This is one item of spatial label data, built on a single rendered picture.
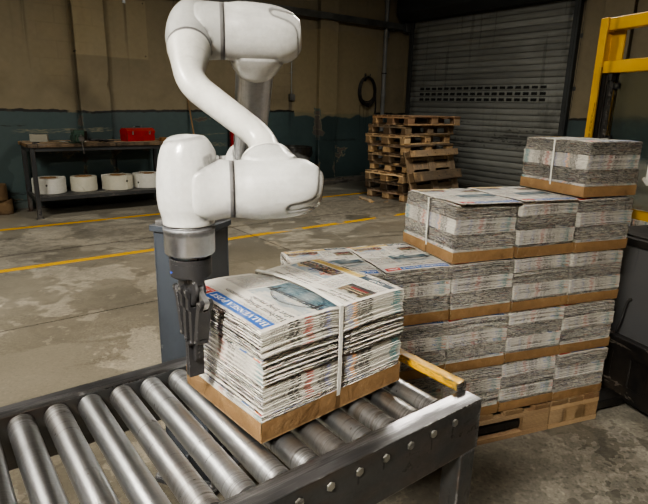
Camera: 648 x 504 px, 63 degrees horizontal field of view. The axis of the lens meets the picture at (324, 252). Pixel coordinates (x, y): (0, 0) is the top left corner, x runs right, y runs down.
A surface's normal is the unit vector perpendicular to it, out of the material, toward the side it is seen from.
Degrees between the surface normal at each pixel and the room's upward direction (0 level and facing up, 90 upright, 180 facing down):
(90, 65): 90
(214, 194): 93
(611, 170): 90
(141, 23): 90
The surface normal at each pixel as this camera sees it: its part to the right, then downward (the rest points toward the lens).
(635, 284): -0.94, 0.07
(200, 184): 0.31, 0.21
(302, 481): 0.02, -0.96
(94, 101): 0.61, 0.22
